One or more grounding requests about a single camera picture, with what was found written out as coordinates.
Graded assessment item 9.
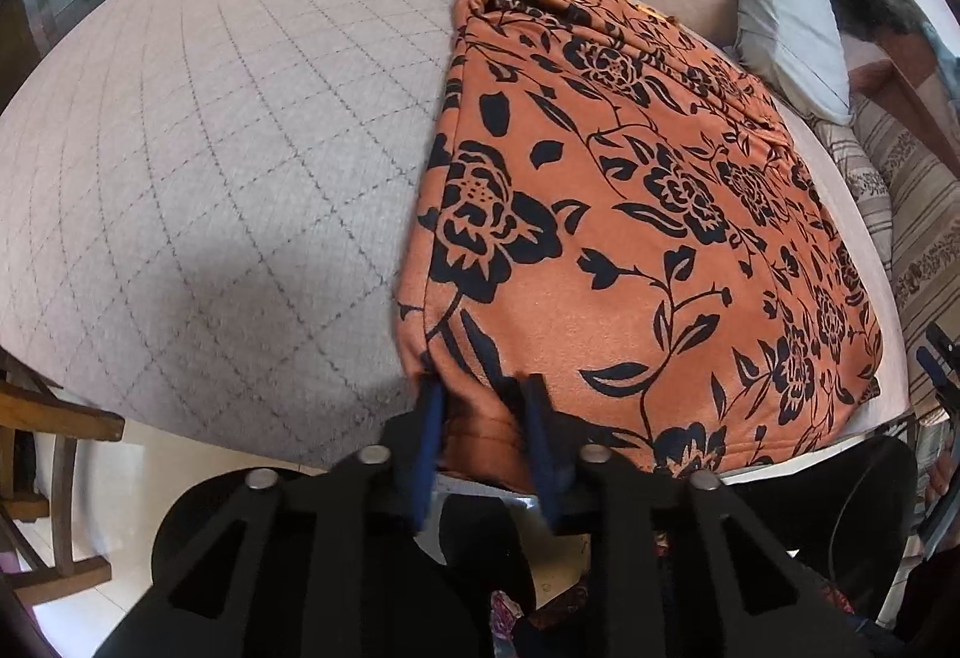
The orange black floral blouse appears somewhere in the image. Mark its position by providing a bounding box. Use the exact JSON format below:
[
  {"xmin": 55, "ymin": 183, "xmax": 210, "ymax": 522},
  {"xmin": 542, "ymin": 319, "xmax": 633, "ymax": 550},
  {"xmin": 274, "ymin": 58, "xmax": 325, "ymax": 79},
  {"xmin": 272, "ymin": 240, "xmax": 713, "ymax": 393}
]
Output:
[{"xmin": 395, "ymin": 0, "xmax": 884, "ymax": 489}]

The person's right hand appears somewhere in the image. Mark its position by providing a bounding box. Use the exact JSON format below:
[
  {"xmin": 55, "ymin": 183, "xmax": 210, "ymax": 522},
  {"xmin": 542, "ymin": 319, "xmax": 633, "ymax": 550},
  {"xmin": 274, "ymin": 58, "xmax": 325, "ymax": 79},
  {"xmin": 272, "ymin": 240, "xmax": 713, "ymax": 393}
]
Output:
[{"xmin": 924, "ymin": 440, "xmax": 957, "ymax": 505}]

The striped floral cushion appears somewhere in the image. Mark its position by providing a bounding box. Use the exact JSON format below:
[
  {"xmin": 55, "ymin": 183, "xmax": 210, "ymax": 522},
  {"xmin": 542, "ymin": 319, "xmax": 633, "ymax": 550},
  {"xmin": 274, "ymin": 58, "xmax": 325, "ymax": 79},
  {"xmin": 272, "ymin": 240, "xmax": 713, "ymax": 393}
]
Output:
[{"xmin": 815, "ymin": 94, "xmax": 958, "ymax": 411}]

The blue denim cloth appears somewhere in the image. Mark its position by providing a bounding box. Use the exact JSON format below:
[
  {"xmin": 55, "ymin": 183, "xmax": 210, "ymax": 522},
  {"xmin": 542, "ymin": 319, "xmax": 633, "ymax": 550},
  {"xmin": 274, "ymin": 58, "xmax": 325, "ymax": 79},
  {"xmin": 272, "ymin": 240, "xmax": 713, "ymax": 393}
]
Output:
[{"xmin": 921, "ymin": 19, "xmax": 960, "ymax": 86}]

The wooden chair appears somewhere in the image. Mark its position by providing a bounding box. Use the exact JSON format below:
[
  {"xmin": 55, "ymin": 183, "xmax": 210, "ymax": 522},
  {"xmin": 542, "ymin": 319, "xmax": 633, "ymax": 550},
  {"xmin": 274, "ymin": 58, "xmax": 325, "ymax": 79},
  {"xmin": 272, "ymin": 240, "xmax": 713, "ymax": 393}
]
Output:
[{"xmin": 2, "ymin": 352, "xmax": 125, "ymax": 608}]

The light blue pillow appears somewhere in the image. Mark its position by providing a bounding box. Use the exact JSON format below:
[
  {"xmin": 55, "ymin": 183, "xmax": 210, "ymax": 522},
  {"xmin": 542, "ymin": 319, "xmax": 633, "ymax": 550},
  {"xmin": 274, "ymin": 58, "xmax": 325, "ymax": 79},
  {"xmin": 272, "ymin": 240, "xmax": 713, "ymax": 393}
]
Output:
[{"xmin": 736, "ymin": 0, "xmax": 851, "ymax": 126}]

